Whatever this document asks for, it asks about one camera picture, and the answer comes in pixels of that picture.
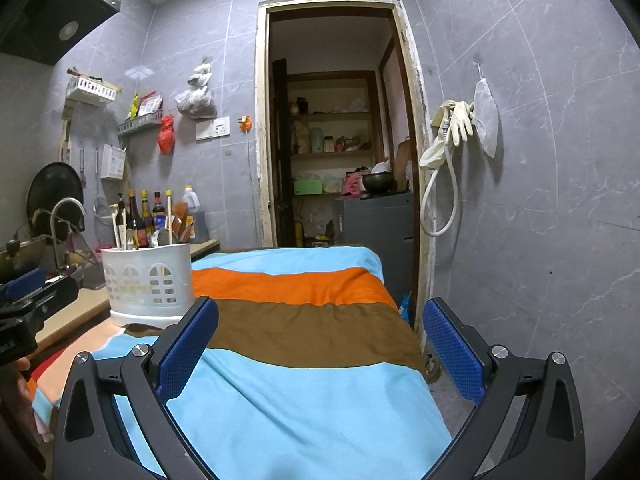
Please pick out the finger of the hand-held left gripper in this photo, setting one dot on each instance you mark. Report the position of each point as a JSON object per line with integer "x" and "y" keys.
{"x": 55, "y": 297}
{"x": 22, "y": 285}

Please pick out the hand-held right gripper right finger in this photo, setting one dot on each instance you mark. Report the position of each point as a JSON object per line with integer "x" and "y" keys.
{"x": 452, "y": 350}

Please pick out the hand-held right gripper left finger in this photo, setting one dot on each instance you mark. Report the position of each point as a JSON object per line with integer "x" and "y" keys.
{"x": 185, "y": 350}

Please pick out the white plastic utensil basket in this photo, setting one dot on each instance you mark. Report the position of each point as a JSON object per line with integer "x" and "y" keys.
{"x": 150, "y": 280}

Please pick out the person's left hand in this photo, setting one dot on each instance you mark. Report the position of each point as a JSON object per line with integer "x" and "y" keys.
{"x": 24, "y": 363}

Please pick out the curved steel faucet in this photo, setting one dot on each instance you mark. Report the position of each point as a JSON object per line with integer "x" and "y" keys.
{"x": 67, "y": 202}

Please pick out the black wok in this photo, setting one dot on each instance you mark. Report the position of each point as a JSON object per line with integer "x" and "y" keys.
{"x": 52, "y": 190}

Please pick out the striped blanket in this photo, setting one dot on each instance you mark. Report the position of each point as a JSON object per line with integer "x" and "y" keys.
{"x": 300, "y": 360}

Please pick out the row of dark sauce bottles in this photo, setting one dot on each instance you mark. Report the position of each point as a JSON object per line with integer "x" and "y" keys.
{"x": 142, "y": 220}

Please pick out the steel ladle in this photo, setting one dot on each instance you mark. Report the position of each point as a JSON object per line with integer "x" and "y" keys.
{"x": 82, "y": 165}

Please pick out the dark grey cabinet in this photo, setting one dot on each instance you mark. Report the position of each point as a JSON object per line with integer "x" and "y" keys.
{"x": 375, "y": 240}

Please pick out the brown packet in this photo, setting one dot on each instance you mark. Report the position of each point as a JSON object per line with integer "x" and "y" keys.
{"x": 181, "y": 212}

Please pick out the clear oil jug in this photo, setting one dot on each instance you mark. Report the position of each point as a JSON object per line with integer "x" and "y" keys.
{"x": 192, "y": 202}

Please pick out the wooden spatula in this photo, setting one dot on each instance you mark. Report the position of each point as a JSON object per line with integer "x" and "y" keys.
{"x": 66, "y": 135}

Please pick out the black bowl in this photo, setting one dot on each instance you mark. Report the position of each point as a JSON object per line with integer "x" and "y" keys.
{"x": 377, "y": 182}

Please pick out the wooden cutting board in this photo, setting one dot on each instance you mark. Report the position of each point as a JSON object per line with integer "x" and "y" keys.
{"x": 402, "y": 165}

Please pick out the pink cloth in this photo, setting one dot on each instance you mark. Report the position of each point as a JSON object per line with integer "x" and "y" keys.
{"x": 351, "y": 185}

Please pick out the red plastic bag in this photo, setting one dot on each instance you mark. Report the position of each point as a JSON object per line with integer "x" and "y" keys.
{"x": 166, "y": 137}

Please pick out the cream rubber glove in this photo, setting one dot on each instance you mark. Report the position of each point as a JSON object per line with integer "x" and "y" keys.
{"x": 460, "y": 125}
{"x": 432, "y": 155}

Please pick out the green box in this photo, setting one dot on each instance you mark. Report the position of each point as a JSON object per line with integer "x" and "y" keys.
{"x": 309, "y": 187}

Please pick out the red seasoning packet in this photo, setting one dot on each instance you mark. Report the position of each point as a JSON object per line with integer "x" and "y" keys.
{"x": 151, "y": 104}

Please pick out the translucent plastic bag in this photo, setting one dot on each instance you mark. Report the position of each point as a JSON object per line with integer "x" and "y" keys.
{"x": 486, "y": 120}

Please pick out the orange plug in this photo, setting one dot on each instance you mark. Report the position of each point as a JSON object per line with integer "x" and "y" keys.
{"x": 244, "y": 123}

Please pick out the green jar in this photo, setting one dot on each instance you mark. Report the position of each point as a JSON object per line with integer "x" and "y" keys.
{"x": 316, "y": 140}

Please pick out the wooden shelf unit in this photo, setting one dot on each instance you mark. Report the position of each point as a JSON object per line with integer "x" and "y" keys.
{"x": 340, "y": 115}

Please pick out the black range hood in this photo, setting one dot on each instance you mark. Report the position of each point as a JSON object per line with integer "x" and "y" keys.
{"x": 45, "y": 15}

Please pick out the white wall utensil holder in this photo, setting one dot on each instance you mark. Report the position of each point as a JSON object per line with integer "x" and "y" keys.
{"x": 113, "y": 162}

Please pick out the grey wall rack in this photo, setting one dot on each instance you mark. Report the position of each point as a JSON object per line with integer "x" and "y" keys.
{"x": 140, "y": 125}

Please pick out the white wall basket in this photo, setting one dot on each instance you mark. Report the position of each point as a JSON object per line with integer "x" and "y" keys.
{"x": 92, "y": 92}

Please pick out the white wall socket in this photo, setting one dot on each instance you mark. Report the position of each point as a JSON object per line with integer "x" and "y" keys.
{"x": 213, "y": 128}

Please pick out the wooden door frame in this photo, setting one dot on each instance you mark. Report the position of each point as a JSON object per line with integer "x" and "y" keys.
{"x": 262, "y": 135}

